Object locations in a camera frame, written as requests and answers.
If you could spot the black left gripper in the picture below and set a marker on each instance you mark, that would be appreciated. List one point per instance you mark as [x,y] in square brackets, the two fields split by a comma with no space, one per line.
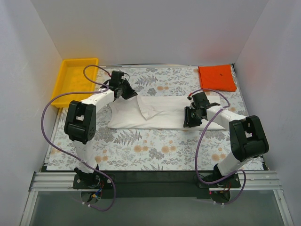
[128,90]

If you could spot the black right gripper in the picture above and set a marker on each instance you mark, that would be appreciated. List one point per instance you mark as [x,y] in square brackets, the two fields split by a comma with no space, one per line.
[188,117]

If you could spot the white t-shirt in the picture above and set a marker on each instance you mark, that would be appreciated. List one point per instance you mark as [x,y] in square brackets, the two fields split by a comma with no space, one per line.
[143,112]

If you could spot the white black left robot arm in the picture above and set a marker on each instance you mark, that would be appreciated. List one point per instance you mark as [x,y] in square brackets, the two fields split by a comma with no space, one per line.
[80,124]

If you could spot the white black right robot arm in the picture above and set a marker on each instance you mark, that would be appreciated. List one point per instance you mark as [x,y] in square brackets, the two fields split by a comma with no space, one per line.
[247,136]

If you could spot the floral patterned table mat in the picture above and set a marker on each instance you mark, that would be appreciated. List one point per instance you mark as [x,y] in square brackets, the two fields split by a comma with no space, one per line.
[146,149]

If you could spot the folded orange t-shirt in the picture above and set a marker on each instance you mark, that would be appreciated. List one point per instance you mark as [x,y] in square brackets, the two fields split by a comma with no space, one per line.
[218,77]

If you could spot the yellow plastic tray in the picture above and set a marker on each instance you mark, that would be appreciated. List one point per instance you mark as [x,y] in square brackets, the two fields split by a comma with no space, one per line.
[72,79]

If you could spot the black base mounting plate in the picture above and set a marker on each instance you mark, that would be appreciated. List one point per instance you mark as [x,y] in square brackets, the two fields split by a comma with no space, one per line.
[150,184]

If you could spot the aluminium frame rail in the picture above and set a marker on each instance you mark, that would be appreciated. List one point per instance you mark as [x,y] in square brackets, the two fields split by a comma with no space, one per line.
[63,181]

